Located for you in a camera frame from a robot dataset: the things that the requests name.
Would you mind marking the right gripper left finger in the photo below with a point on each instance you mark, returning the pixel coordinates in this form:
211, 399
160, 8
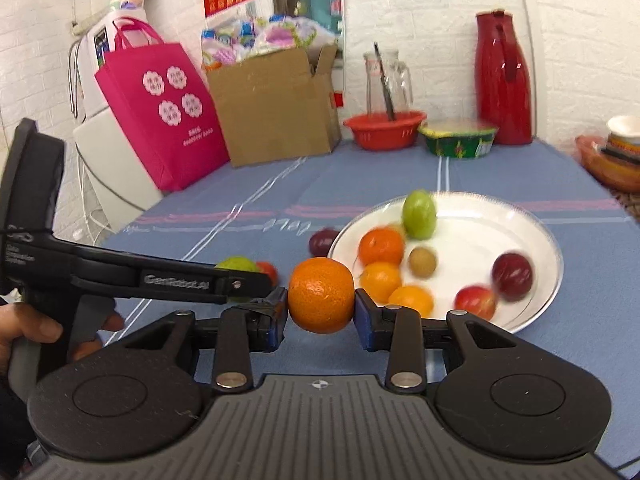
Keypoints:
255, 327

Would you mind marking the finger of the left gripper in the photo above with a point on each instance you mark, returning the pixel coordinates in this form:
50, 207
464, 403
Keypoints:
123, 275

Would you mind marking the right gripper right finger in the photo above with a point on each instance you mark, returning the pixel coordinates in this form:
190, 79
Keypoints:
405, 336

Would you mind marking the yellow orange kumquat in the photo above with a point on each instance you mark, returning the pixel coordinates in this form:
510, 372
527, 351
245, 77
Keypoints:
413, 297

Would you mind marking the small orange kumquat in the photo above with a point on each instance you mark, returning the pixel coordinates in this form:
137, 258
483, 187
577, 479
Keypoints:
379, 280

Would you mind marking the green mango fruit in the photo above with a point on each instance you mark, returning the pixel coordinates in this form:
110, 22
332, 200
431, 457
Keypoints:
242, 264

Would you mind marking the brown longan fruit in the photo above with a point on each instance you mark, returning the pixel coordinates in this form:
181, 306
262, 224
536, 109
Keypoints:
422, 262

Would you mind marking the large orange tangerine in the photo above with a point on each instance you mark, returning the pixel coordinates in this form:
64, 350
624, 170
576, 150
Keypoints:
321, 295

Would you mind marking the red apple-like plum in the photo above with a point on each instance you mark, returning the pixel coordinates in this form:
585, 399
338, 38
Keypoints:
479, 300

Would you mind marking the green apple-like fruit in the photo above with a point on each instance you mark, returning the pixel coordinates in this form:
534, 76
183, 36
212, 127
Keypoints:
419, 214

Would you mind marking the person's left hand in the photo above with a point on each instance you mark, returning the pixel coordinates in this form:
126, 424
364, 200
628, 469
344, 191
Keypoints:
22, 320

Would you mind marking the small red plum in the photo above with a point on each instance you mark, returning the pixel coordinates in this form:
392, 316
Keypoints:
269, 269

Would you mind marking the white appliance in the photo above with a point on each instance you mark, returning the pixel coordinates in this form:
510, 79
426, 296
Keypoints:
122, 186

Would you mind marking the orange tangerine in plate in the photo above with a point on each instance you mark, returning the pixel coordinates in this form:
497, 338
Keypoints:
381, 245

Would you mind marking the dark plum beside plate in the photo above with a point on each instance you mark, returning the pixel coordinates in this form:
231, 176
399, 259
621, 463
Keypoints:
320, 243

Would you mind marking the white ceramic plate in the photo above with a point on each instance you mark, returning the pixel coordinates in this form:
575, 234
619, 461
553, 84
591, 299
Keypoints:
472, 231

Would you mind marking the dark red plum in plate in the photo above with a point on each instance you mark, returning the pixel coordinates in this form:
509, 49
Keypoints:
512, 276

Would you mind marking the pink tote bag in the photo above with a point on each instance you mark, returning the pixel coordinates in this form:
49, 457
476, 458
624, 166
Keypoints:
160, 101

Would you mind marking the green instant noodle bowl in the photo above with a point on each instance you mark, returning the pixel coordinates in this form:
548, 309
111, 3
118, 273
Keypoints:
459, 138

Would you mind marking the red plastic basket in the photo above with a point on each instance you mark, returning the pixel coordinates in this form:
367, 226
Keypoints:
376, 133

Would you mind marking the black stirring stick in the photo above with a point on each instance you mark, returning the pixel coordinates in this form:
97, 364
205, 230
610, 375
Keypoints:
389, 106

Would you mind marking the brown cardboard box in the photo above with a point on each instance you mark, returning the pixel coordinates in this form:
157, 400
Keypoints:
277, 106

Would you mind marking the glass pitcher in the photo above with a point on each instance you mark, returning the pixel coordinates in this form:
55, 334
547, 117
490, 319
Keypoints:
388, 82

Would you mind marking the red thermos jug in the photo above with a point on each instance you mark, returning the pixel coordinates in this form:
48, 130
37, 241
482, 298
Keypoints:
503, 95

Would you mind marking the orange patterned bowl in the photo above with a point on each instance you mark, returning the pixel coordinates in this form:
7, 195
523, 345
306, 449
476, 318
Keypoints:
610, 171

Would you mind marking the floral cloth in box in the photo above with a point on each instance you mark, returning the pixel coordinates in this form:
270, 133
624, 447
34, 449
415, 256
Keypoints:
238, 39

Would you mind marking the white paper cup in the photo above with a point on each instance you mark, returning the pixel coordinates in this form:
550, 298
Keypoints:
624, 128

